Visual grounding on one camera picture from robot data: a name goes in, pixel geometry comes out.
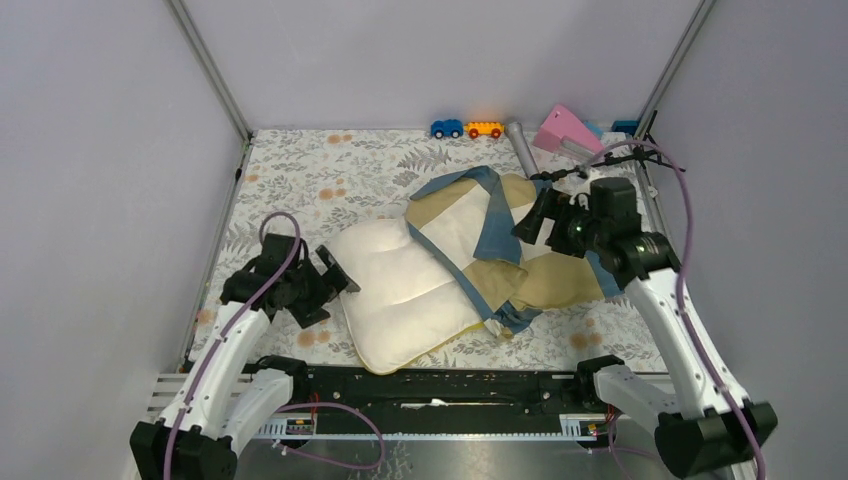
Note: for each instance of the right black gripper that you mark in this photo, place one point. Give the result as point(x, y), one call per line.
point(554, 205)

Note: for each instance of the blue toy car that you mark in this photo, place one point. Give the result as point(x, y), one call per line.
point(450, 128)

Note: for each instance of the grey slotted cable duct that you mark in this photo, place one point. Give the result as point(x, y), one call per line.
point(559, 427)

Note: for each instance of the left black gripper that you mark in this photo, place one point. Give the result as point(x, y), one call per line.
point(310, 311)

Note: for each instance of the orange toy car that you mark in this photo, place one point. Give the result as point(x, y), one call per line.
point(491, 129)

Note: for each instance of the grey microphone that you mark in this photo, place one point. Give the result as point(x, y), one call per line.
point(515, 133)

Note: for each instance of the left aluminium frame post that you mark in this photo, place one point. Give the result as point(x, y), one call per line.
point(203, 56)

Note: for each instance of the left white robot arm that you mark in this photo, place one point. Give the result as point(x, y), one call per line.
point(201, 433)

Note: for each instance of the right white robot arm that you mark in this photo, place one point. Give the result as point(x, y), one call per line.
point(709, 422)

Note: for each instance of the black small tripod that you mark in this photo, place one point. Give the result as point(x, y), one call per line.
point(641, 154)

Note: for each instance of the pink wedge block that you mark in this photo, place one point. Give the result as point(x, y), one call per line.
point(563, 132)

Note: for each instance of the aluminium rail front frame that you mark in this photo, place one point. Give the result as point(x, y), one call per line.
point(168, 385)

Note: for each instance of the aluminium frame post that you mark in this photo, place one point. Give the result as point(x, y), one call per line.
point(203, 56)
point(679, 53)

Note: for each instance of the blue block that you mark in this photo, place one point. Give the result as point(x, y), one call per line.
point(628, 127)

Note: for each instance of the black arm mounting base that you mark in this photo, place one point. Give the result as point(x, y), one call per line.
point(443, 395)

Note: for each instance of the white textured pillow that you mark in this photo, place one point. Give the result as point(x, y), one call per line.
point(407, 305)

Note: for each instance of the right aluminium frame post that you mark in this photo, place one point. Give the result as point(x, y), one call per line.
point(679, 53)

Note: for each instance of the plaid blue beige pillowcase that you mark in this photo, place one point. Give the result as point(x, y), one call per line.
point(465, 220)

